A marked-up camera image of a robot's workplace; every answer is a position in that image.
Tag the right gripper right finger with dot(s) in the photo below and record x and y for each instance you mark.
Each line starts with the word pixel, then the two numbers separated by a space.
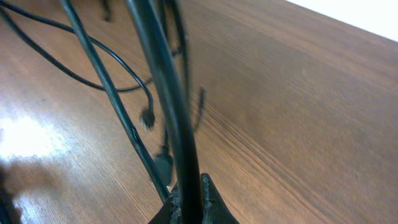
pixel 215 210

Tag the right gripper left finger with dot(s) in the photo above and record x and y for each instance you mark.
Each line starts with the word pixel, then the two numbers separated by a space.
pixel 170 211

